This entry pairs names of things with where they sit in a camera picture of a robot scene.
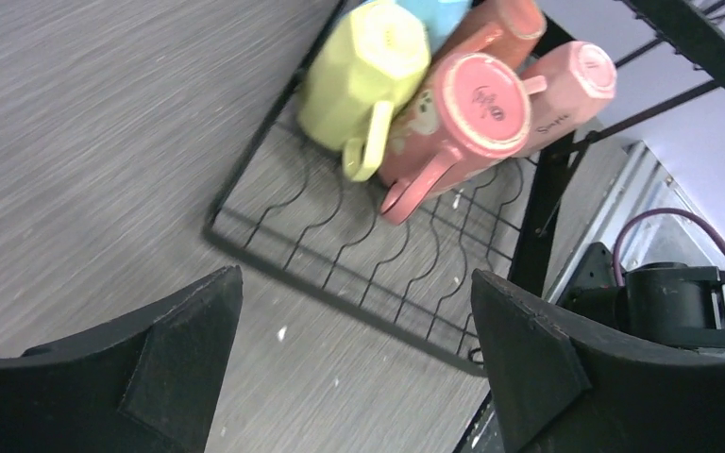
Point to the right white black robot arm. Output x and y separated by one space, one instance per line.
665 302

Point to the light pink mug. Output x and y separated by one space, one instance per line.
581 81

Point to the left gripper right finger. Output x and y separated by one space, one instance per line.
564 383

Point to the lime green mug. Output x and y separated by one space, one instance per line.
367 70

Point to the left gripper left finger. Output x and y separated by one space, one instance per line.
146 381

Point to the salmon pink mug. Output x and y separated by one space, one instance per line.
505 29

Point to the black wire dish rack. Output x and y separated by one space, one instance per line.
287 211

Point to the light blue faceted mug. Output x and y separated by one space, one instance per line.
440 17

